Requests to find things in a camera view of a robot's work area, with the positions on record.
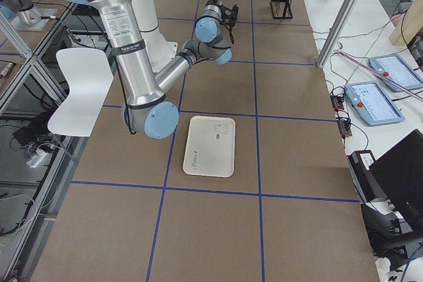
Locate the black wire cup rack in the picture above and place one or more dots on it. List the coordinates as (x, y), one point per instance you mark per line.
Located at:
(281, 9)

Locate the near blue teach pendant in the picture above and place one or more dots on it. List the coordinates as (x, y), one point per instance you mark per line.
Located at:
(372, 103)

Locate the far blue teach pendant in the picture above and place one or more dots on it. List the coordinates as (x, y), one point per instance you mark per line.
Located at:
(395, 68)

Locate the reacher grabber stick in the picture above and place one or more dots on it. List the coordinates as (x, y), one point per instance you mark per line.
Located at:
(368, 68)

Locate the blue teach pendant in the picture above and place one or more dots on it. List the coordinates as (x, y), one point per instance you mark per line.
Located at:
(372, 103)
(395, 68)

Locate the cream rabbit print tray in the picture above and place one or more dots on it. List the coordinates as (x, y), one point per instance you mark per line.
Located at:
(210, 147)

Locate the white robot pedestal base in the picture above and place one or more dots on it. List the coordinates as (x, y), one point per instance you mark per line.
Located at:
(159, 50)

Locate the aluminium frame post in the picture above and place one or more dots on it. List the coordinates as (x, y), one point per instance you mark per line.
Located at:
(334, 34)

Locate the black laptop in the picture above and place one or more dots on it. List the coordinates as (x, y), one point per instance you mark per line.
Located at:
(399, 174)

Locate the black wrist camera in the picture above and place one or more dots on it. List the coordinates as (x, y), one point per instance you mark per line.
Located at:
(229, 16)

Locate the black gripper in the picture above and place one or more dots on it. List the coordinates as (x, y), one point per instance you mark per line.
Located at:
(217, 0)

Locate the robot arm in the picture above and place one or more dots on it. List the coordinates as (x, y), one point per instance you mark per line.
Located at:
(149, 66)

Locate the white chair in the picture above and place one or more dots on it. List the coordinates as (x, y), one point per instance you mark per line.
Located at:
(89, 77)

